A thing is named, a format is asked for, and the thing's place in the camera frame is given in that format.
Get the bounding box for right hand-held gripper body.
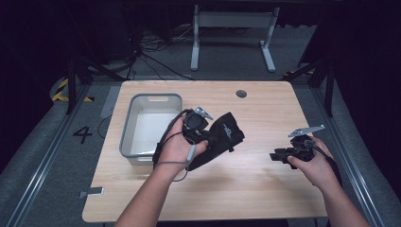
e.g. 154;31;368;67
281;124;326;164

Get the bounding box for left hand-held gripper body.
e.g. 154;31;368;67
182;106;215;146

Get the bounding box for black pants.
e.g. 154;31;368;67
185;111;246;172

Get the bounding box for white bin with grey rim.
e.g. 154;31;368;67
118;93;183;166

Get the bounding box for person's right hand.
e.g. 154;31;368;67
287;135;336;191

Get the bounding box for person's left hand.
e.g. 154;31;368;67
156;116;210;174

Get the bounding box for black metal stand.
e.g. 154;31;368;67
283;58;336;118
65;55;128;115

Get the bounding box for yellow black hazard tape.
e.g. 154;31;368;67
51;78;96;103

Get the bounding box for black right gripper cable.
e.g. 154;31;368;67
303;139;344;187

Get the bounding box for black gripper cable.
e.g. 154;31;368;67
303;139;344;187
152;109;194;168

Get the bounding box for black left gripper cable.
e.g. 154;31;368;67
152;109;194;168

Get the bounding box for grey strap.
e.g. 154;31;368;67
153;144;198;183

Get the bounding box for bundle of floor cables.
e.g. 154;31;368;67
126;25;195;81

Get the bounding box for grey metal desk frame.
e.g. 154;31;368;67
190;4;281;73

